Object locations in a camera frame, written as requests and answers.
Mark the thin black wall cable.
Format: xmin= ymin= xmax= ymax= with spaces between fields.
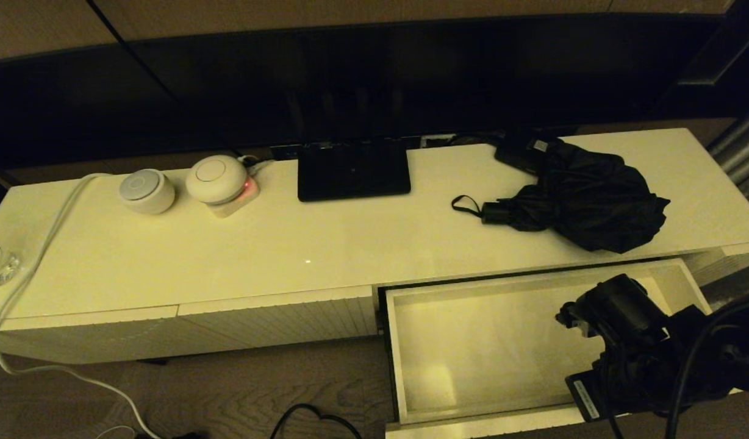
xmin=87 ymin=0 xmax=244 ymax=156

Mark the silver pleated curtain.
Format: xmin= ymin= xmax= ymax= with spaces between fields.
xmin=704 ymin=101 xmax=749 ymax=220

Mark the white round dome device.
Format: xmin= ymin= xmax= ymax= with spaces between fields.
xmin=185 ymin=155 xmax=249 ymax=205

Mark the black cable on floor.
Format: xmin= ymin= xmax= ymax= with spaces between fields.
xmin=270 ymin=404 xmax=363 ymax=439

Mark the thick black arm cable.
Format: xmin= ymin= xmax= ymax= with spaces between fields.
xmin=663 ymin=291 xmax=749 ymax=439

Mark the thick white power cable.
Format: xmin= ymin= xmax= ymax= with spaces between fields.
xmin=0 ymin=174 xmax=162 ymax=439

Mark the white cabinet drawer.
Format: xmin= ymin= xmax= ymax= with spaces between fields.
xmin=378 ymin=257 xmax=749 ymax=439

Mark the small black set-top box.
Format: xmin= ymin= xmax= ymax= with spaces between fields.
xmin=493 ymin=134 xmax=561 ymax=177

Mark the black flat screen television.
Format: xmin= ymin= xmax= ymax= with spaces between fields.
xmin=0 ymin=13 xmax=741 ymax=171

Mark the white speaker with grey top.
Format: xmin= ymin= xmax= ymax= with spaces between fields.
xmin=118 ymin=169 xmax=176 ymax=215

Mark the white TV cabinet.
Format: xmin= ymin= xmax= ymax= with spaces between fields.
xmin=0 ymin=127 xmax=749 ymax=365

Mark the black umbrella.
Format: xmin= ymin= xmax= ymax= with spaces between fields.
xmin=451 ymin=141 xmax=670 ymax=254

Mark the black television base plate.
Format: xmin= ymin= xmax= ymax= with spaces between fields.
xmin=297 ymin=141 xmax=412 ymax=203

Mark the white power strip red light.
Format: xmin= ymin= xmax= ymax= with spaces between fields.
xmin=209 ymin=177 xmax=261 ymax=219

